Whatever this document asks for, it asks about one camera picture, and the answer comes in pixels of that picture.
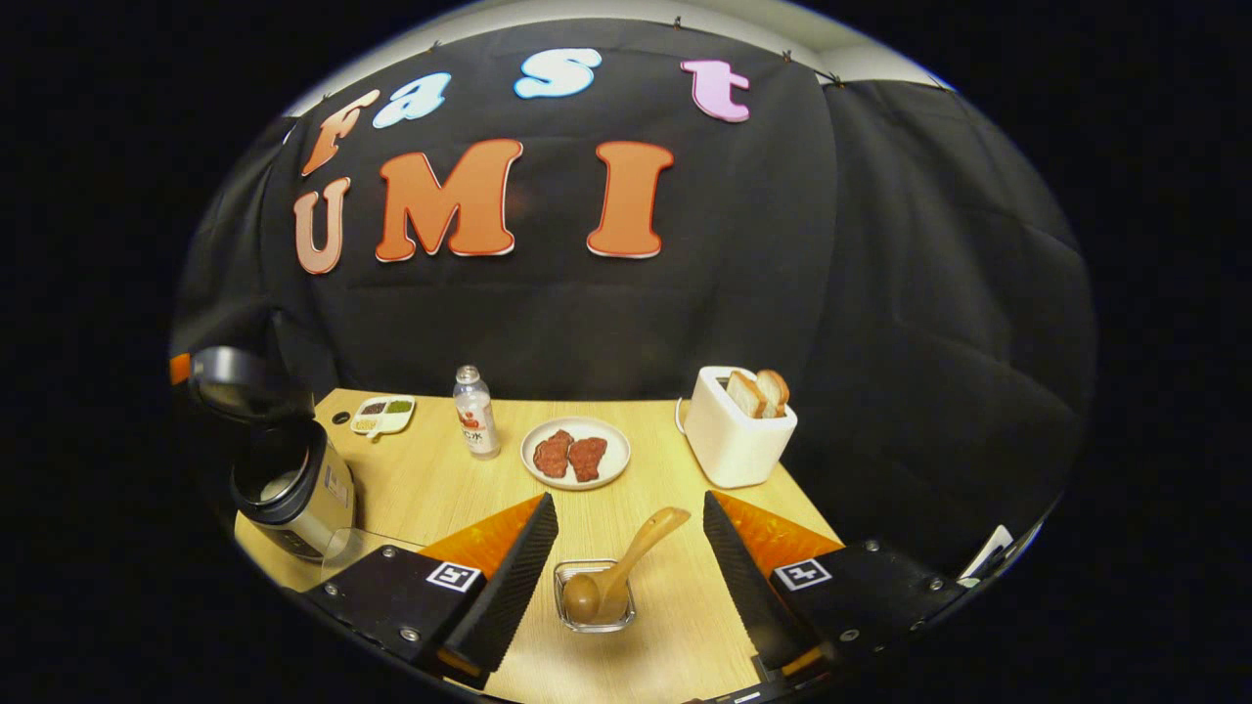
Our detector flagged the clear plastic rice container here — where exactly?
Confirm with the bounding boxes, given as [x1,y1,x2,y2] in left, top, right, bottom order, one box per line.
[321,526,426,588]

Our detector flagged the wooden spoon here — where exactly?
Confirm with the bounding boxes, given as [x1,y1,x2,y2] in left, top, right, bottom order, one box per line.
[562,506,692,625]

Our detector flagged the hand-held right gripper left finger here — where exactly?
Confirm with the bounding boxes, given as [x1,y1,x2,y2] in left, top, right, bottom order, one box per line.
[303,492,560,688]

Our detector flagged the red meat piece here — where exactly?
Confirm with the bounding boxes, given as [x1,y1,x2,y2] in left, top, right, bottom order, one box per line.
[533,429,575,479]
[568,436,608,483]

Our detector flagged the clear bottle with red label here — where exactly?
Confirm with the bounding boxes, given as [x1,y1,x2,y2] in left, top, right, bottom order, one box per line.
[453,365,502,461]

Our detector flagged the white round plate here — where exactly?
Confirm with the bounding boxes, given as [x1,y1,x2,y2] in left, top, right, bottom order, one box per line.
[520,417,632,491]

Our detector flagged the dark silver rice cooker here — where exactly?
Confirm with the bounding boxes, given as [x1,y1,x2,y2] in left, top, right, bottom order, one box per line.
[188,342,358,563]

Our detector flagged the white divided seasoning dish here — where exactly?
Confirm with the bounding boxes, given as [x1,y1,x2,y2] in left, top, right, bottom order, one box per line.
[350,394,417,438]

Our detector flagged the black backdrop cloth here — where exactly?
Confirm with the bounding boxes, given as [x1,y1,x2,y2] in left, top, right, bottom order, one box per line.
[171,18,1096,578]

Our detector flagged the white toaster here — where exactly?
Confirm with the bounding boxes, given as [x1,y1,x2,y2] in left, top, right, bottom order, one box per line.
[683,366,798,489]

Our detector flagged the clear chopstick holder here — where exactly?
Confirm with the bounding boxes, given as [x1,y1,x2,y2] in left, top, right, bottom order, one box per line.
[554,559,637,634]

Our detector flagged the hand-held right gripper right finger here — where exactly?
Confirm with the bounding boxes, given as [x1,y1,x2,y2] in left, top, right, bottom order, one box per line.
[702,491,969,685]

